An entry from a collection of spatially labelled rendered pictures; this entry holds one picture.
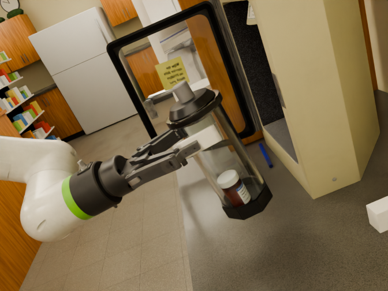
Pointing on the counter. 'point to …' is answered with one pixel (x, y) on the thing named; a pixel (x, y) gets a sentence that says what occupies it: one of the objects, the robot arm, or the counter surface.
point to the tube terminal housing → (320, 88)
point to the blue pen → (265, 155)
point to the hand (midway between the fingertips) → (203, 129)
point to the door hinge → (237, 63)
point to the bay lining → (254, 62)
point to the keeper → (278, 90)
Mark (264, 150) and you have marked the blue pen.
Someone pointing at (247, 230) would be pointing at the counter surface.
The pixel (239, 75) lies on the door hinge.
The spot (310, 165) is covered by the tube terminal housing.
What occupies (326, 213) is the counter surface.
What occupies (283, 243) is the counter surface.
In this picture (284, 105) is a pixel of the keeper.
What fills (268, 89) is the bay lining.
